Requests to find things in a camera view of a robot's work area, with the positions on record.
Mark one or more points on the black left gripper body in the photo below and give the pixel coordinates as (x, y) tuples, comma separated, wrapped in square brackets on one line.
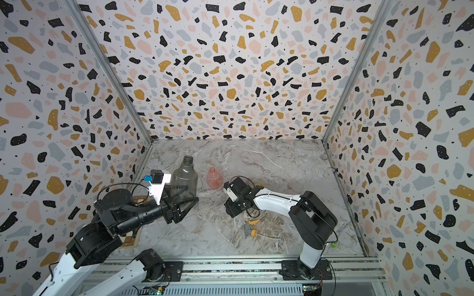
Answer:
[(169, 213)]

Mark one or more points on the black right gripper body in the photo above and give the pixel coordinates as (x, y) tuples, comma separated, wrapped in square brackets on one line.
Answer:
[(235, 208)]

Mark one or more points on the smoky grey spray bottle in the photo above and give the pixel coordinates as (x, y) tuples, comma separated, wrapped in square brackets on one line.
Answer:
[(184, 179)]

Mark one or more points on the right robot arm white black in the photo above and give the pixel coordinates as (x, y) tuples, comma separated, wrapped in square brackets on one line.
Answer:
[(313, 220)]

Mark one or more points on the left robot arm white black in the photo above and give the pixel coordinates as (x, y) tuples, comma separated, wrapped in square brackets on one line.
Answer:
[(116, 215)]

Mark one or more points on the pink spray bottle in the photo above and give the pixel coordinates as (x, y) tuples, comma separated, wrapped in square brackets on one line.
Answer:
[(214, 178)]

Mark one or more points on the orange grey spray nozzle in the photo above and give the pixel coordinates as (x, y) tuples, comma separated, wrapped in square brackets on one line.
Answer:
[(249, 231)]

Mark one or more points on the wooden chessboard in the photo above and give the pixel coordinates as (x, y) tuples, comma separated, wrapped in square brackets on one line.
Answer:
[(130, 240)]

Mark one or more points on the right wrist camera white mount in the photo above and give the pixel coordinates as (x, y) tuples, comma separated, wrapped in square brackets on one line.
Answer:
[(228, 190)]

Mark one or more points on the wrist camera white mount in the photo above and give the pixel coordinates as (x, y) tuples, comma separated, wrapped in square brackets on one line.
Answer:
[(157, 180), (228, 190)]

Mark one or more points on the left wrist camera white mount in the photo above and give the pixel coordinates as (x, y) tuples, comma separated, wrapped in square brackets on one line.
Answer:
[(157, 180)]

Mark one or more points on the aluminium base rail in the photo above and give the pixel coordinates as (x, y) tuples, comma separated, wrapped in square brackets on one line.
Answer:
[(262, 275)]

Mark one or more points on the aluminium corner post left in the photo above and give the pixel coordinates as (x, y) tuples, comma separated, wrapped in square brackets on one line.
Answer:
[(76, 14)]

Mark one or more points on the aluminium corner post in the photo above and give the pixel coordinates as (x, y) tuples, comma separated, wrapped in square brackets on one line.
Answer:
[(380, 16), (76, 14)]

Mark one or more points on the aluminium corner post right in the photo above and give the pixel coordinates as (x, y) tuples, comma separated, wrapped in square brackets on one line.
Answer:
[(380, 16)]

